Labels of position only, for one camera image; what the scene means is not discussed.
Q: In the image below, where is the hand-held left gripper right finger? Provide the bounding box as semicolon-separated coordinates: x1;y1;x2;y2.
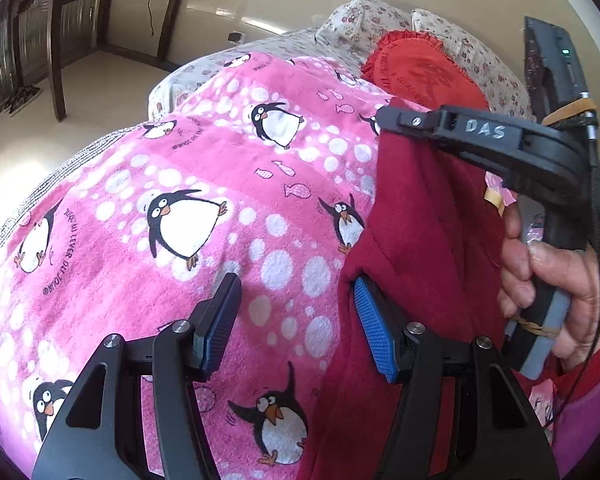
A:
352;276;561;480

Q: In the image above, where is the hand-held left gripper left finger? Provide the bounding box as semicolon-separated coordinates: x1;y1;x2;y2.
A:
31;272;243;480

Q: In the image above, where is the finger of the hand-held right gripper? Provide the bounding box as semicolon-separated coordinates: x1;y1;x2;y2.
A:
376;102;527;182

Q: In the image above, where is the dark red garment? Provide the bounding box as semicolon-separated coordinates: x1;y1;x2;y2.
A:
297;130;556;480

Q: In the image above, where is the person's right forearm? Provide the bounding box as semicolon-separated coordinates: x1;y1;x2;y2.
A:
522;317;600;466

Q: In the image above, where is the person's right hand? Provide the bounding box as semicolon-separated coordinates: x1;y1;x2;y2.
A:
497;199;600;361

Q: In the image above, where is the red heart cushion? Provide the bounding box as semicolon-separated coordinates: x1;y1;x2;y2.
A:
361;30;492;112

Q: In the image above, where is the large floral pillow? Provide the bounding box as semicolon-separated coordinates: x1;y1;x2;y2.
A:
410;7;537;122

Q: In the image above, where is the pink penguin blanket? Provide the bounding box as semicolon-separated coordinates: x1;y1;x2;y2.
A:
0;52;556;480

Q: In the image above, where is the small floral pillow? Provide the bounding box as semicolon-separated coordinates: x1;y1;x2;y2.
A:
315;0;417;63

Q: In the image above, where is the grey striped mattress edge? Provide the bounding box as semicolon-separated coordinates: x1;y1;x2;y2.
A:
0;127;142;272

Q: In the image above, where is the pair of slippers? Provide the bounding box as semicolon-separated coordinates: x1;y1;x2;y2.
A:
1;85;44;114

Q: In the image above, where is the dark wooden table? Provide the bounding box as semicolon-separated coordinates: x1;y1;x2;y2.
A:
11;0;197;122

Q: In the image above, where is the grey ribbed panel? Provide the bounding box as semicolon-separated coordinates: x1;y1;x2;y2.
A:
0;0;104;128

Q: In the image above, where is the thin black cable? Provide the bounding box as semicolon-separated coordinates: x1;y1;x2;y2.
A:
545;91;600;431

